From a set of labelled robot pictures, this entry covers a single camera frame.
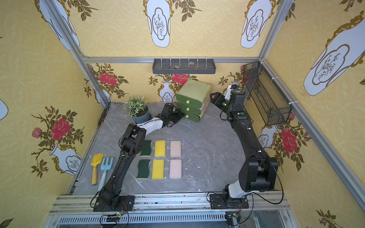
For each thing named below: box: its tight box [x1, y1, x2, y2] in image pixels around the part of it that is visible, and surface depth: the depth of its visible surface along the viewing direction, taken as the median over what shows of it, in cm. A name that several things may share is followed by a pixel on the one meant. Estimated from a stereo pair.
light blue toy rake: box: [97, 157, 114, 191], surface depth 86 cm
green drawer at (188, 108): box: [176, 101, 202, 116], surface depth 102 cm
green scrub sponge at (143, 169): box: [136, 159, 151, 180], surface depth 86 cm
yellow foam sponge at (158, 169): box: [151, 159, 165, 180], surface depth 86 cm
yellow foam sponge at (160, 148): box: [154, 139, 166, 157], surface depth 96 cm
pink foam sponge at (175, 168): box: [169, 159, 182, 180], surface depth 86 cm
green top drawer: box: [175, 93, 202, 109], surface depth 98 cm
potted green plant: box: [122, 95, 150, 124], surface depth 97 cm
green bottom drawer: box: [180, 109, 201, 123], surface depth 106 cm
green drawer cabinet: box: [175, 79, 212, 123], surface depth 102 cm
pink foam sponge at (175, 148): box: [170, 140, 182, 158], surface depth 94 cm
